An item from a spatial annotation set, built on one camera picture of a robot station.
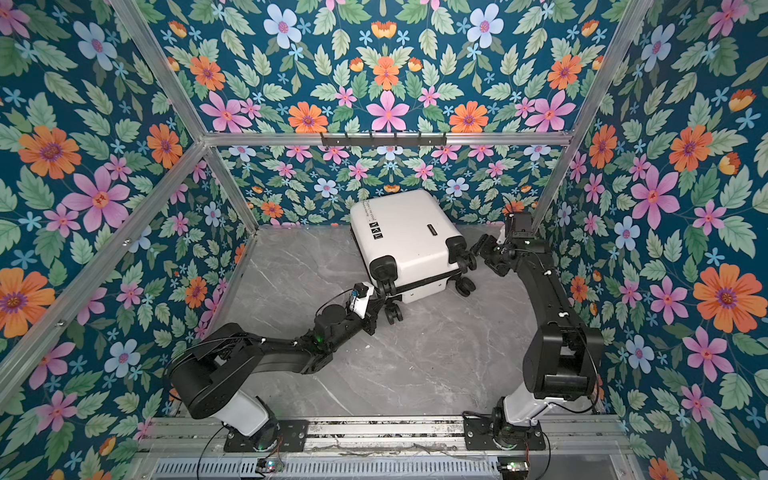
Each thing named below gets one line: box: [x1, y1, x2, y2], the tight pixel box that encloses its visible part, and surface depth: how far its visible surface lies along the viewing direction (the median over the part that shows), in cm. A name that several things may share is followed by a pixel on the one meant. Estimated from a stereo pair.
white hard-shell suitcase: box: [350, 190, 477, 326], surface depth 90 cm
